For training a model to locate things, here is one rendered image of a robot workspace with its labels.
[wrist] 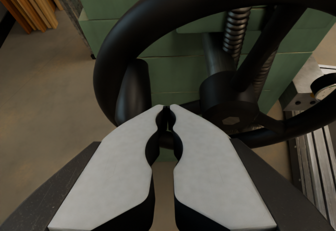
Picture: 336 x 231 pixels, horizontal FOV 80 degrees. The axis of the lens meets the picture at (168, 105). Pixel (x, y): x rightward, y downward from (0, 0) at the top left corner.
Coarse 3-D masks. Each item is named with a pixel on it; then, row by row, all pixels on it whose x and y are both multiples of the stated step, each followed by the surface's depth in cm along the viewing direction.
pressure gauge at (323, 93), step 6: (318, 78) 41; (324, 78) 40; (330, 78) 39; (312, 84) 42; (318, 84) 41; (324, 84) 40; (330, 84) 39; (312, 90) 42; (318, 90) 40; (324, 90) 40; (330, 90) 40; (312, 96) 46; (318, 96) 42; (324, 96) 42
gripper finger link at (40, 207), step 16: (96, 144) 9; (80, 160) 8; (64, 176) 7; (32, 192) 7; (48, 192) 7; (64, 192) 7; (16, 208) 6; (32, 208) 6; (48, 208) 6; (16, 224) 6; (32, 224) 6
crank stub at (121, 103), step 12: (132, 60) 16; (144, 60) 16; (132, 72) 15; (144, 72) 15; (132, 84) 14; (144, 84) 14; (120, 96) 14; (132, 96) 13; (144, 96) 14; (120, 108) 13; (132, 108) 13; (144, 108) 13; (120, 120) 13
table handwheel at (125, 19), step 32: (160, 0) 12; (192, 0) 12; (224, 0) 12; (256, 0) 12; (288, 0) 12; (320, 0) 12; (128, 32) 14; (160, 32) 13; (96, 64) 17; (224, 64) 24; (256, 64) 17; (96, 96) 20; (224, 96) 20; (224, 128) 23; (288, 128) 28
